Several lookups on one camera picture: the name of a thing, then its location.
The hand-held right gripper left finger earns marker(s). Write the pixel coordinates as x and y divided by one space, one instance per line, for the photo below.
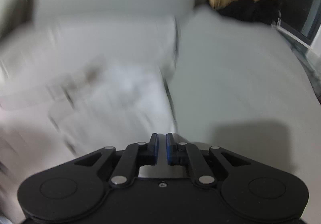
156 148

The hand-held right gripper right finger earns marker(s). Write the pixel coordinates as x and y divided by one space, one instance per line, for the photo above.
168 148

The light grey shirt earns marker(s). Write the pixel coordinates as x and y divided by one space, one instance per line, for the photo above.
100 88

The grey sofa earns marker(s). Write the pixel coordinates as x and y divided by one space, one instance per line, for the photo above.
238 75

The black folded garment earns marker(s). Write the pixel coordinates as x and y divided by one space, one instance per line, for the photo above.
250 10

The glass table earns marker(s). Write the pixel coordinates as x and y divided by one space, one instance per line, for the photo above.
301 48

